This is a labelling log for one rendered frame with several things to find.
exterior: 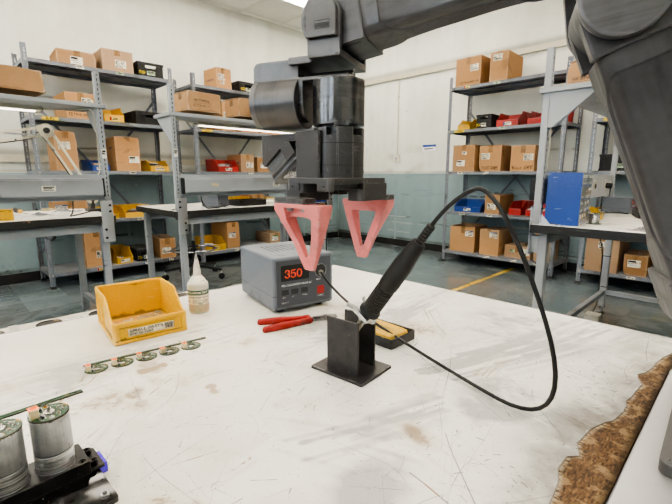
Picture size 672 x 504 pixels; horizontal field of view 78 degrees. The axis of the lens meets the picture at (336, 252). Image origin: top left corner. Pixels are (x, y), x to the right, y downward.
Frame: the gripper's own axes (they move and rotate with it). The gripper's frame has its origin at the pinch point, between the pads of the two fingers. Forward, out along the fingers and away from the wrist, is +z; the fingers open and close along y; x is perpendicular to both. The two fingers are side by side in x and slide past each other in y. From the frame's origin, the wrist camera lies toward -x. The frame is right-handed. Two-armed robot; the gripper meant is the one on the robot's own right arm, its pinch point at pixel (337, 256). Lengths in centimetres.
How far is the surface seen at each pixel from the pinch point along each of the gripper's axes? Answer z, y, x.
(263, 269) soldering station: 6.4, -7.7, -22.7
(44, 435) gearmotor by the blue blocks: 8.2, 30.1, -1.4
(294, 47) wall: -178, -391, -400
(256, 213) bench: 20, -164, -214
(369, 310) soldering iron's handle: 5.2, 1.1, 5.5
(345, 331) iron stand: 8.0, 2.0, 2.8
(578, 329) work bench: 13.3, -31.7, 20.8
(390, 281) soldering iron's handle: 1.4, 1.2, 8.1
